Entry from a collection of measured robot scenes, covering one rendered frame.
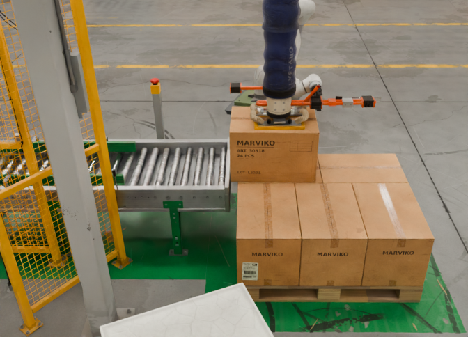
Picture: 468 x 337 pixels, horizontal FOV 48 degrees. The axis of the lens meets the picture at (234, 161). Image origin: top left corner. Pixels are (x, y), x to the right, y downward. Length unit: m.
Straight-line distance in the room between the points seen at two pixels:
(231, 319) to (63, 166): 1.15
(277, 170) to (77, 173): 1.50
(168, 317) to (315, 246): 1.38
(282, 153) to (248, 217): 0.52
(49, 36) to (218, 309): 1.34
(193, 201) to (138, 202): 0.38
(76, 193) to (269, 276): 1.36
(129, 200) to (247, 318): 1.78
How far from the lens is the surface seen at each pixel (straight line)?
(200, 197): 3.59
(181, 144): 4.13
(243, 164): 3.61
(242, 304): 2.18
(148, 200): 3.65
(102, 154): 3.38
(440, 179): 4.98
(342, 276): 3.47
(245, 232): 3.25
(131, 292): 3.72
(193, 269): 3.82
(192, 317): 2.14
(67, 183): 2.75
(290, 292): 3.62
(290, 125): 3.53
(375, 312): 3.62
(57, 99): 2.52
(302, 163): 3.62
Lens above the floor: 2.62
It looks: 32 degrees down
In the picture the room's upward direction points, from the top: 1 degrees counter-clockwise
